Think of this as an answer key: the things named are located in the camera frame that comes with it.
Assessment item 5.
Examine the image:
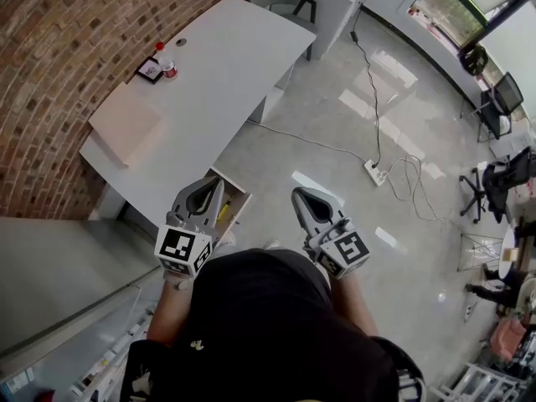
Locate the black mesh visitor chair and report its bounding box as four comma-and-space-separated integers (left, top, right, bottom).
477, 71, 525, 142

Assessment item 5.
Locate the black backpack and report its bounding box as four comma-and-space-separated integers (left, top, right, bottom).
458, 44, 489, 76

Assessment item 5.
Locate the white bookshelf cabinet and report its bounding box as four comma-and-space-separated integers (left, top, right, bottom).
307, 0, 366, 60

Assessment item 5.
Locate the white metal rack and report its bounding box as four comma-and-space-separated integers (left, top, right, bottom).
438, 361, 529, 402

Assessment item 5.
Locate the person's black t-shirt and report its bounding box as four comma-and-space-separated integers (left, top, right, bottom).
124, 248, 425, 402

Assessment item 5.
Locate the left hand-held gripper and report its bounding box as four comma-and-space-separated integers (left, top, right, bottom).
153, 176, 226, 280

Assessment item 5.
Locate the person's right forearm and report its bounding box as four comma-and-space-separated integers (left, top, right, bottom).
328, 273, 380, 339

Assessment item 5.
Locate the red capped plastic bottle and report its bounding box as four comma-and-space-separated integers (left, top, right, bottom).
154, 41, 179, 80

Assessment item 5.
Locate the small black picture frame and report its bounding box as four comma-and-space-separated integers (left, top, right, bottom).
134, 55, 164, 85

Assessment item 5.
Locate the black power cable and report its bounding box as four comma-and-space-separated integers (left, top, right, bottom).
348, 0, 383, 169

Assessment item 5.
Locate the white power strip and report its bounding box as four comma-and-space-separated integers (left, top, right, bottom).
363, 158, 389, 187

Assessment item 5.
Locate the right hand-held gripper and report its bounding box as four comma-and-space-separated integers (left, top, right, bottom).
291, 187, 371, 281

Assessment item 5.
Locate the small round white table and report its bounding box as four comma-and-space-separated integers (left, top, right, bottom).
497, 224, 521, 281

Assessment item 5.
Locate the blue white label sticker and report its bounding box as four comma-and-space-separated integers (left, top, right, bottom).
0, 367, 35, 394

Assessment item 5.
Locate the white desk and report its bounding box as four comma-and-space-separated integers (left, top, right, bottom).
79, 0, 317, 226

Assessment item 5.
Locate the black swivel office chair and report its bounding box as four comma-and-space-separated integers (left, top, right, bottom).
458, 146, 536, 224

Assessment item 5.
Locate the black framed window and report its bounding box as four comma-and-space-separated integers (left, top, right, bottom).
407, 0, 536, 50

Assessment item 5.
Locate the flat beige cardboard box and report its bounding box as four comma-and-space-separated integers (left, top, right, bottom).
88, 82, 169, 169

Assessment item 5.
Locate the looped white cable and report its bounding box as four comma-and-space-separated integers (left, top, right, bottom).
384, 154, 450, 226

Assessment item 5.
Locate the long white cable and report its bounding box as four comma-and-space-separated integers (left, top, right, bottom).
246, 119, 370, 168

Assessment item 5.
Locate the person's left forearm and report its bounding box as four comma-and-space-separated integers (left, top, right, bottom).
146, 268, 198, 350

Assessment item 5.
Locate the white drawer with brown inside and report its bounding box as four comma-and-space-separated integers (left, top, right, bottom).
204, 166, 254, 243

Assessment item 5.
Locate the white refrigerator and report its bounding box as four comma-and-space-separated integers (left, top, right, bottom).
0, 214, 165, 402

